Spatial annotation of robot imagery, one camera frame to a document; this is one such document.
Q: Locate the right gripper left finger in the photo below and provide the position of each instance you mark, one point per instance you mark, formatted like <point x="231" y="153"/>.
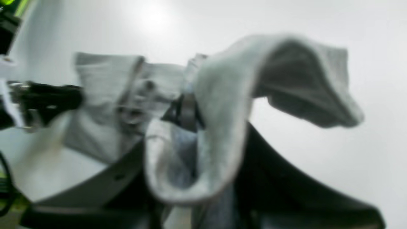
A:
<point x="119" y="196"/>

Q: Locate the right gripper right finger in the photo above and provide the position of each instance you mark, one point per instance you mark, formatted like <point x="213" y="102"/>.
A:
<point x="274" y="194"/>

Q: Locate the grey long sleeve shirt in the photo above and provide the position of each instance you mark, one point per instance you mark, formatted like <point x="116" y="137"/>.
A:
<point x="122" y="94"/>

